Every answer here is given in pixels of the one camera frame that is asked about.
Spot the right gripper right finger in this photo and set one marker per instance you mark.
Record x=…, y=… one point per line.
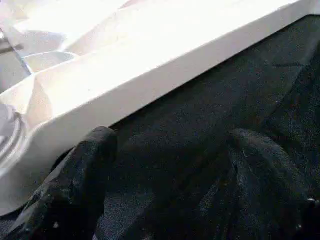
x=272, y=190

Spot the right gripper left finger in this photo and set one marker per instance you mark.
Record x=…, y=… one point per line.
x=70, y=190

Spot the black work mat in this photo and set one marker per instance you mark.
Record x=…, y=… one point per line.
x=225, y=87

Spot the white plastic table top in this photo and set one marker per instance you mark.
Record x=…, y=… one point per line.
x=125, y=50

